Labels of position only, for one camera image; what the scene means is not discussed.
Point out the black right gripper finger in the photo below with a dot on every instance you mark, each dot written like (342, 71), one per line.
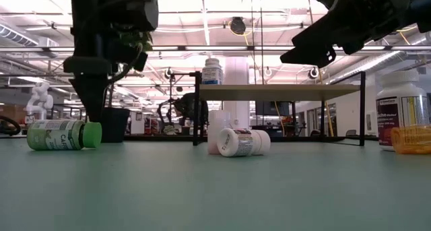
(323, 32)
(323, 54)

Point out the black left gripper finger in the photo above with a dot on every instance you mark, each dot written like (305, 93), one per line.
(84, 93)
(99, 96)

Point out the green caffeine bottle green cap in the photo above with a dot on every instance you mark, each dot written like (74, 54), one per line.
(60, 136)

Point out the large white bottle maroon label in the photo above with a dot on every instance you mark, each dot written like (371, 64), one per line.
(400, 103)

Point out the white melatonin bottle blue label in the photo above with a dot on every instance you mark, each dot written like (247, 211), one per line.
(212, 72)

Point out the small translucent white bottle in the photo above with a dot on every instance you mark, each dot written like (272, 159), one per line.
(215, 123)

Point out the white bottle red label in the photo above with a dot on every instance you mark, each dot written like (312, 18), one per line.
(239, 143)

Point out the orange pill bottle white cap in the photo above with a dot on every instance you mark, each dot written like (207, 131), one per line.
(412, 140)

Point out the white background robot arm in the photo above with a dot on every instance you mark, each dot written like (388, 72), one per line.
(40, 101)

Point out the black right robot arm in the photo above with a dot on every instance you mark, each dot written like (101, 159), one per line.
(425, 24)

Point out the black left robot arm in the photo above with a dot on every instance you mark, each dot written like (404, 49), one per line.
(111, 7)

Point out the green plant in black pot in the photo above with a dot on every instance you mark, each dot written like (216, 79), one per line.
(116, 126)

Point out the black monitor screen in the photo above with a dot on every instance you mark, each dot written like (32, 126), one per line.
(269, 108)

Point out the wooden shelf with black frame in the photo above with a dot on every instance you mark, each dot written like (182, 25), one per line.
(269, 93)

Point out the black table frame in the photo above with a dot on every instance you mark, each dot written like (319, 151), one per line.
(161, 138)

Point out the silver ventilation duct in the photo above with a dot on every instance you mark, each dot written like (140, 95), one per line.
(17, 35)

